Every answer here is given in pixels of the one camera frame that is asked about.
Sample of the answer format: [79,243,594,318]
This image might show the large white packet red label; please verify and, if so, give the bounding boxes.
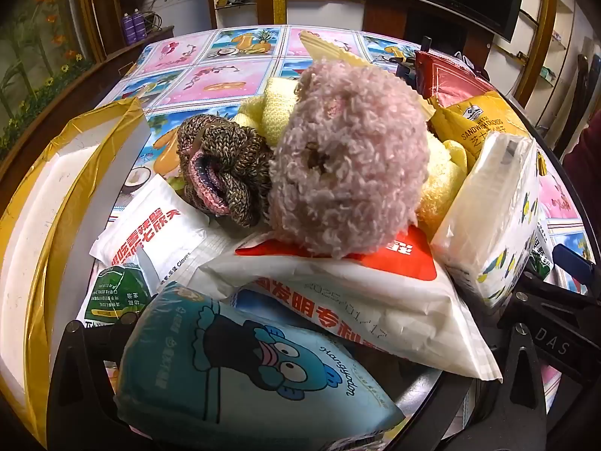
[195,225,503,381]

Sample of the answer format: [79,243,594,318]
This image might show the yellow cracker snack packet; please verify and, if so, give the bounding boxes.
[429,89,530,161]

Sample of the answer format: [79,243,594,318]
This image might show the dark red foil packet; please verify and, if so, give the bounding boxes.
[413,49,499,109]

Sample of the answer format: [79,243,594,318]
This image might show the white printed tissue pack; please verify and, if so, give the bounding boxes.
[429,132,542,313]

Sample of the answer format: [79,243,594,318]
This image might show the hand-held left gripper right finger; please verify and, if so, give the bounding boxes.
[483,321,551,451]

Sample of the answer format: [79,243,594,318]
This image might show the person in maroon top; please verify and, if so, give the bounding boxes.
[562,108,601,200]

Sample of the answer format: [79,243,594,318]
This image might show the brown knit glove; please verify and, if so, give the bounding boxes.
[176,115,275,229]

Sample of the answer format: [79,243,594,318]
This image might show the light blue cartoon packet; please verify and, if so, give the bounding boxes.
[113,279,407,443]

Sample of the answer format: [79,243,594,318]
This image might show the white box with gold tape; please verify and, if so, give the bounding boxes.
[0,96,152,448]

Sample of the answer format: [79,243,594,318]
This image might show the green and white packet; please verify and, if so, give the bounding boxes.
[82,263,154,330]
[528,218,558,283]

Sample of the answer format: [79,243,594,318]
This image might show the pink fluffy knit hat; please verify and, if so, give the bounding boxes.
[265,60,432,260]

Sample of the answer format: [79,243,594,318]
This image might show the pale yellow towel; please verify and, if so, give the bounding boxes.
[237,77,469,226]

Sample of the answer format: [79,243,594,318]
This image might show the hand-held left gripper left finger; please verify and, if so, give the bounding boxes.
[46,314,157,451]

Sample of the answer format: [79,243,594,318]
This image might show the white glove packet red print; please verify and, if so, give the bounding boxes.
[89,176,210,292]

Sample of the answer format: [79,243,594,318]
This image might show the flower wall mural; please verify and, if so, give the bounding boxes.
[0,0,97,156]

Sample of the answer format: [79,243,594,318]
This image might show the tangled dark cables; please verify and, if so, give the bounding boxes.
[143,9,166,33]

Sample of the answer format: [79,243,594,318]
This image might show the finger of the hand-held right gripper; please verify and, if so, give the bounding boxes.
[498,243,601,321]

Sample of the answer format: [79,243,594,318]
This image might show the printed fruit tablecloth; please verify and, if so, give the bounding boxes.
[94,26,595,400]

